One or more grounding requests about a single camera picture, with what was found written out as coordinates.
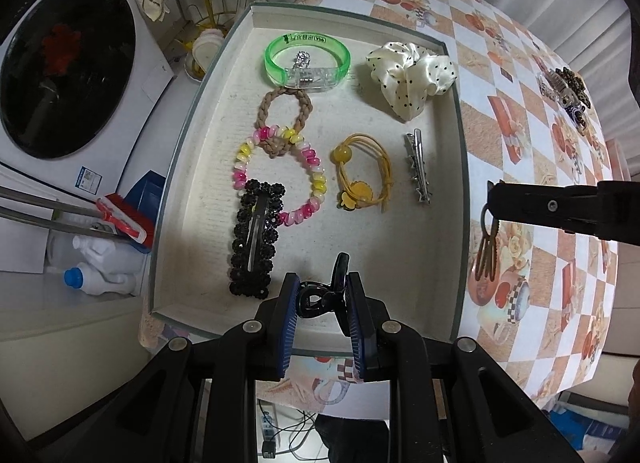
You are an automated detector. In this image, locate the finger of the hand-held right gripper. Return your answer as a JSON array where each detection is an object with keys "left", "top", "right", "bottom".
[{"left": 486, "top": 180, "right": 601, "bottom": 239}]

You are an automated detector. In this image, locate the brown braided hair tie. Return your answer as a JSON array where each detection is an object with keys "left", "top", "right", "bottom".
[{"left": 253, "top": 86, "right": 313, "bottom": 160}]

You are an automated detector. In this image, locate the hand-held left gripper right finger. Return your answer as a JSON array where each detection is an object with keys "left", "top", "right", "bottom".
[{"left": 346, "top": 271, "right": 586, "bottom": 463}]

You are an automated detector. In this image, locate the white shallow tray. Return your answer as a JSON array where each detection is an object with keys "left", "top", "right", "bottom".
[{"left": 147, "top": 2, "right": 468, "bottom": 356}]

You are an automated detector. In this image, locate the black claw hair clip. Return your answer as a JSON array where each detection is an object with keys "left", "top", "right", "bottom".
[{"left": 294, "top": 252, "right": 353, "bottom": 336}]

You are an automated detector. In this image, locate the white washing machine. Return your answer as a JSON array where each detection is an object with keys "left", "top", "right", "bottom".
[{"left": 0, "top": 0, "right": 177, "bottom": 194}]

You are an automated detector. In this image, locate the silver alligator hair clip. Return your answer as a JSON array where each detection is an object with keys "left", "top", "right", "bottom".
[{"left": 404, "top": 128, "right": 433, "bottom": 205}]

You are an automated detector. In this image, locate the blue plastic bin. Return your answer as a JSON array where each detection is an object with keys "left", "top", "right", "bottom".
[{"left": 122, "top": 170, "right": 167, "bottom": 254}]

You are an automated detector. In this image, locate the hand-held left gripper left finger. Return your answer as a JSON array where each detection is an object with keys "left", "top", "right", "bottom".
[{"left": 95, "top": 272, "right": 302, "bottom": 463}]

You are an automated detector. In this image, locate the white round container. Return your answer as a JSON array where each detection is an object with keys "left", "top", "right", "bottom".
[{"left": 184, "top": 29, "right": 223, "bottom": 80}]

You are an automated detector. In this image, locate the grey metal rod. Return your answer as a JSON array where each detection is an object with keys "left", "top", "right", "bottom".
[
  {"left": 0, "top": 184, "right": 108, "bottom": 218},
  {"left": 0, "top": 206, "right": 131, "bottom": 244}
]

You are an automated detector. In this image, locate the gold hair clip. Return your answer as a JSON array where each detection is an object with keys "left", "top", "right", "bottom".
[{"left": 474, "top": 206, "right": 502, "bottom": 281}]

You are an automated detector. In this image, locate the dark cloth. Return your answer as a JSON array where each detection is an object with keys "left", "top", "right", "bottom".
[{"left": 314, "top": 415, "right": 391, "bottom": 463}]

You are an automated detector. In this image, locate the pile of hair accessories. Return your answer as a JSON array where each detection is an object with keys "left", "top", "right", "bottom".
[{"left": 536, "top": 66, "right": 593, "bottom": 131}]

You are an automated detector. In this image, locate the white bottle blue cap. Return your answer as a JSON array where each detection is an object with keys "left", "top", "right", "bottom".
[{"left": 47, "top": 233, "right": 138, "bottom": 296}]

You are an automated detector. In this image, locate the checkered tablecloth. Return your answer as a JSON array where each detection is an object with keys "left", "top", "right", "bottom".
[{"left": 137, "top": 0, "right": 626, "bottom": 401}]

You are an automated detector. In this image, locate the white polka dot scrunchie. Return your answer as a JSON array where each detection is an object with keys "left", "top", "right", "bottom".
[{"left": 364, "top": 42, "right": 458, "bottom": 122}]

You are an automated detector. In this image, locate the pink yellow spiral hair tie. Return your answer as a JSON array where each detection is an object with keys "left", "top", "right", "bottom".
[{"left": 231, "top": 126, "right": 328, "bottom": 227}]

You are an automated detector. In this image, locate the green translucent bracelet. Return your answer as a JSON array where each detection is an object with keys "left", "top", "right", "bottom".
[{"left": 263, "top": 32, "right": 351, "bottom": 93}]

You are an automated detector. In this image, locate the black beaded hair clip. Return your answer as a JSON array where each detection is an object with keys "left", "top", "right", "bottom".
[{"left": 228, "top": 178, "right": 287, "bottom": 300}]

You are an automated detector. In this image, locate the blue packaging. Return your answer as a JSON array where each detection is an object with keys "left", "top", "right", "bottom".
[{"left": 542, "top": 390, "right": 631, "bottom": 459}]

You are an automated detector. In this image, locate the red brush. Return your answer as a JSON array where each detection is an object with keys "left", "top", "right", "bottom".
[{"left": 95, "top": 193, "right": 156, "bottom": 249}]

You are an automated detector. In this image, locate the white power strip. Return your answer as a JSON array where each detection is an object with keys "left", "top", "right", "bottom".
[{"left": 257, "top": 400, "right": 278, "bottom": 460}]

